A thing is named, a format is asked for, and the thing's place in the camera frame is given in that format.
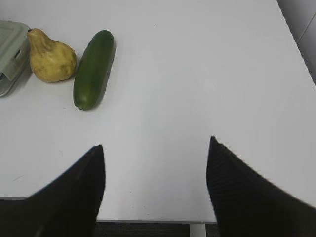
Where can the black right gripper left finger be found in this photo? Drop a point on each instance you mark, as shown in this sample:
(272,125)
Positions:
(67,207)

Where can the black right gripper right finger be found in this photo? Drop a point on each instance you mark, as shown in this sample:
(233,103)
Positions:
(247,205)

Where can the green cucumber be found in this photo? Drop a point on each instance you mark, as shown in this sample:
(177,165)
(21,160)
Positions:
(93,71)

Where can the yellow pear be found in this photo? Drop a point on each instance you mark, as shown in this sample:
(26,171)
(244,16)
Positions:
(50,61)

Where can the green lid lunch box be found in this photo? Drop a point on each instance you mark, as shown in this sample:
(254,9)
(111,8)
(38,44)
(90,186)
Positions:
(14,53)

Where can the white table leg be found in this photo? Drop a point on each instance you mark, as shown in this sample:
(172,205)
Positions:
(197,230)

